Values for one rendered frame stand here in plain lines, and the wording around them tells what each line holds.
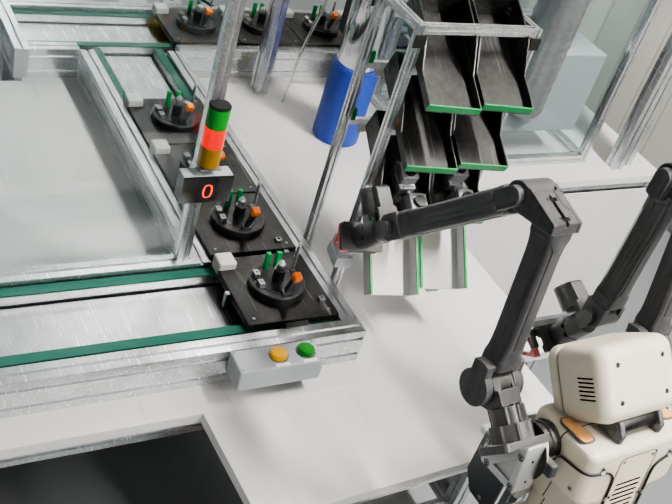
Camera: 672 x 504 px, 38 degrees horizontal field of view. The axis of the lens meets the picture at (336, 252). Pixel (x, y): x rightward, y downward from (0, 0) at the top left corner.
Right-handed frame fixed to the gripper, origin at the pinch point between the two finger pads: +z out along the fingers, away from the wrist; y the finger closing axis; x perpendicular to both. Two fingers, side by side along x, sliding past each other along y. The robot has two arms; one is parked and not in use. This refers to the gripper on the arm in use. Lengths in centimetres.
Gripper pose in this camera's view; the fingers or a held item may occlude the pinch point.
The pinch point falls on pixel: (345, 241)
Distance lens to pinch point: 229.9
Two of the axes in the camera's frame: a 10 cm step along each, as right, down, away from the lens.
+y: -9.1, -0.6, -4.2
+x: 0.0, 9.9, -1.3
